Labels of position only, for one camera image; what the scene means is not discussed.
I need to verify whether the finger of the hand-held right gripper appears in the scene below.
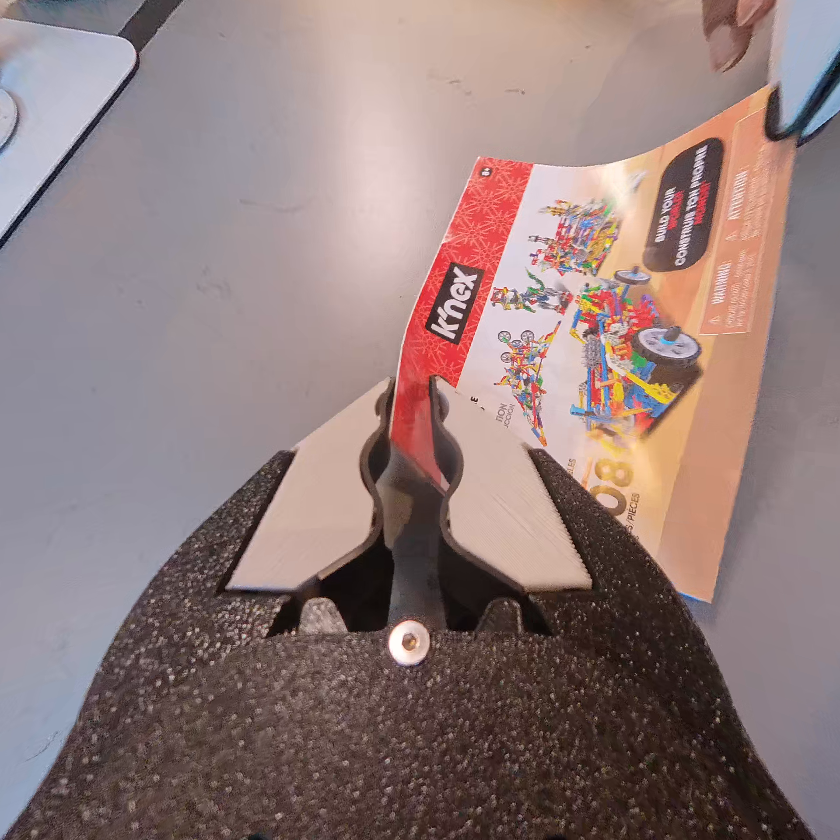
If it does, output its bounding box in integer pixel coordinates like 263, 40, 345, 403
764, 0, 840, 147

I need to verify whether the grey desk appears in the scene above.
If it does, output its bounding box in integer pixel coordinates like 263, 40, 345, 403
0, 0, 840, 840

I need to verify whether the wooden document stand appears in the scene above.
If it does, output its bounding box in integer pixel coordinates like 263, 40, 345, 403
0, 18, 140, 248

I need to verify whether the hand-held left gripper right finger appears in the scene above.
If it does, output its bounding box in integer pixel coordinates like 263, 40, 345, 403
430, 375, 594, 592

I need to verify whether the colourful instruction booklet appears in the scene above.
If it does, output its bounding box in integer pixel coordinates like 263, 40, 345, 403
381, 85, 799, 624

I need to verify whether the person's right hand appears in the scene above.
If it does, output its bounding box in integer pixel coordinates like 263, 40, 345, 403
702, 0, 773, 73

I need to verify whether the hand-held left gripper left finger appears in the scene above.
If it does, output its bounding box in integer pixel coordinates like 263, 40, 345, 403
225, 377, 397, 595

